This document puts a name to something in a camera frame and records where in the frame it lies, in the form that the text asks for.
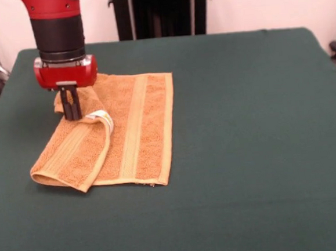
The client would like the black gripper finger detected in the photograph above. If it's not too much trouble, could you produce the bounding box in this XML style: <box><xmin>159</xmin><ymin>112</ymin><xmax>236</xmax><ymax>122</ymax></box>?
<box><xmin>59</xmin><ymin>85</ymin><xmax>74</xmax><ymax>122</ymax></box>
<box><xmin>70</xmin><ymin>85</ymin><xmax>83</xmax><ymax>121</ymax></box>

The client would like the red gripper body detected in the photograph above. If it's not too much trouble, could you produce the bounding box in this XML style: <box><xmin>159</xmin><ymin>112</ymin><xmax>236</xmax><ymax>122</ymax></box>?
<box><xmin>32</xmin><ymin>52</ymin><xmax>100</xmax><ymax>93</ymax></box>

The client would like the tan terry towel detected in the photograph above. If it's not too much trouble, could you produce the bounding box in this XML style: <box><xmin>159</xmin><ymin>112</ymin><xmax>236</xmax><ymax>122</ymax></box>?
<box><xmin>22</xmin><ymin>67</ymin><xmax>182</xmax><ymax>198</ymax></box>

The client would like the dark green table cloth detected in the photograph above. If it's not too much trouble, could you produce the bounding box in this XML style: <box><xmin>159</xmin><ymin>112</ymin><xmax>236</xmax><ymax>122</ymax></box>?
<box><xmin>0</xmin><ymin>23</ymin><xmax>336</xmax><ymax>251</ymax></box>

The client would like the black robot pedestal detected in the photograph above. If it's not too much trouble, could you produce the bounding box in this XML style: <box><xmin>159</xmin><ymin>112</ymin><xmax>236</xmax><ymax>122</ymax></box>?
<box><xmin>107</xmin><ymin>0</ymin><xmax>215</xmax><ymax>43</ymax></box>

